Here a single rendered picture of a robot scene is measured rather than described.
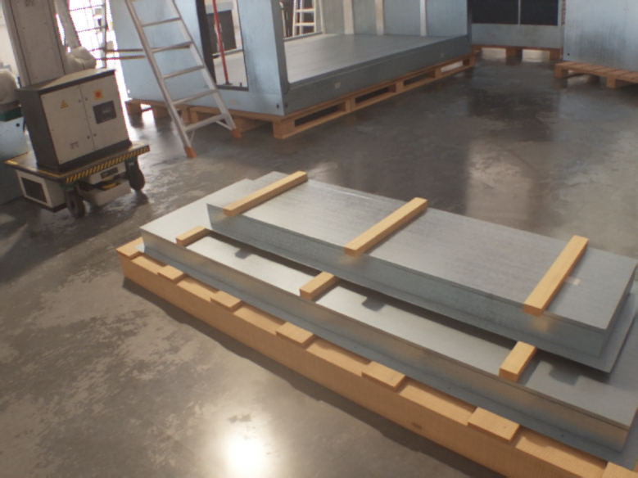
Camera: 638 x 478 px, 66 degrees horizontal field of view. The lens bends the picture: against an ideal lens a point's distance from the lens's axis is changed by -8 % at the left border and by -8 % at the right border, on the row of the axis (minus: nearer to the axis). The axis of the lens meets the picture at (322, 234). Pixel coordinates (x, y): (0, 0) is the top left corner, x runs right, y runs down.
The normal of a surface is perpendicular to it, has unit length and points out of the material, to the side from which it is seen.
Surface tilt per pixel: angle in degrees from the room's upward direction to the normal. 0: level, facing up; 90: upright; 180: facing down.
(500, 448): 90
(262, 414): 0
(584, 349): 90
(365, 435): 0
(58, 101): 90
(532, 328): 90
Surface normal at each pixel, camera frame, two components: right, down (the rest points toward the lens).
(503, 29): -0.55, 0.42
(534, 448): -0.08, -0.89
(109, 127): 0.79, 0.22
